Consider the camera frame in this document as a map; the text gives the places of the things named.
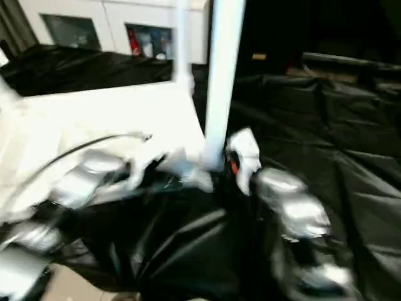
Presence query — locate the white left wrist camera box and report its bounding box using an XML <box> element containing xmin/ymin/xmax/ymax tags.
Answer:
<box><xmin>125</xmin><ymin>139</ymin><xmax>170</xmax><ymax>192</ymax></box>

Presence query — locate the grey metal bar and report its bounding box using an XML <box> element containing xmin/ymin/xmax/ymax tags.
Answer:
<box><xmin>301</xmin><ymin>53</ymin><xmax>401</xmax><ymax>73</ymax></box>

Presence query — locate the black plastic mat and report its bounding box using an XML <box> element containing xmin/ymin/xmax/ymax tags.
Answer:
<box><xmin>0</xmin><ymin>47</ymin><xmax>401</xmax><ymax>301</ymax></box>

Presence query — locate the red carton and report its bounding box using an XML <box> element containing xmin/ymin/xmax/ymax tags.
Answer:
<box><xmin>128</xmin><ymin>28</ymin><xmax>141</xmax><ymax>56</ymax></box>

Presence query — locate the white cabinet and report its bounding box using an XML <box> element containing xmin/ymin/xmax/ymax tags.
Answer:
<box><xmin>18</xmin><ymin>0</ymin><xmax>211</xmax><ymax>65</ymax></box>

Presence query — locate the grey curtain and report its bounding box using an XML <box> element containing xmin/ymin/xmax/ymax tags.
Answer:
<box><xmin>0</xmin><ymin>0</ymin><xmax>38</xmax><ymax>60</ymax></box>

